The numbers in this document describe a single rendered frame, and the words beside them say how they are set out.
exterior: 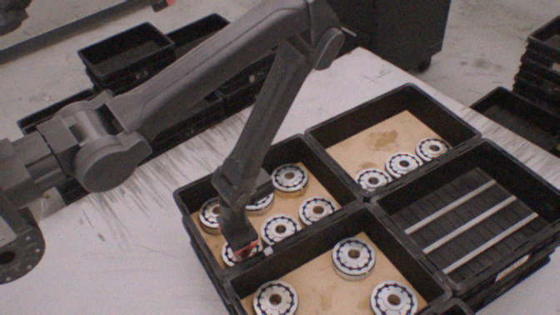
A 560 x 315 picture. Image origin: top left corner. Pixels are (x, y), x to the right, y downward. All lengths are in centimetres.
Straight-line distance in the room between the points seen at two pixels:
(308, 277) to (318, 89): 90
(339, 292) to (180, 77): 70
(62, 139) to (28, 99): 290
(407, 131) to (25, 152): 115
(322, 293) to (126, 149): 68
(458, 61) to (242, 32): 274
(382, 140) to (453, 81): 172
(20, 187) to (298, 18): 42
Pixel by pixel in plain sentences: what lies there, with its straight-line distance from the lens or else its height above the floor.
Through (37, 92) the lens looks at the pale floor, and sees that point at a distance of 359.
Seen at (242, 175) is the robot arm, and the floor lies 118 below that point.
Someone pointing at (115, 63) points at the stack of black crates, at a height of 49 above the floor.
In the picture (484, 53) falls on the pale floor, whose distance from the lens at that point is 346.
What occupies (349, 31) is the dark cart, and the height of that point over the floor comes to 44.
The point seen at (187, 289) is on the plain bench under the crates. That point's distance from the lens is 138.
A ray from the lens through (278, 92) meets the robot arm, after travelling 83.
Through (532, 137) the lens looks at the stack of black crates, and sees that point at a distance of 250.
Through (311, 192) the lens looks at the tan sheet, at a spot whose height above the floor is 83.
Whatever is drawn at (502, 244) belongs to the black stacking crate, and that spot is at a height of 83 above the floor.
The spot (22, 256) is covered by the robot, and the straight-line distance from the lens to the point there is 106.
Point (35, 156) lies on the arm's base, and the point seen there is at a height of 148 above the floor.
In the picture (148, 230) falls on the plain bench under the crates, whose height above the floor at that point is 70.
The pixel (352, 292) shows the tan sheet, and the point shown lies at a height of 83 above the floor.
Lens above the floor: 187
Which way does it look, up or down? 46 degrees down
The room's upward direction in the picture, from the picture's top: 6 degrees counter-clockwise
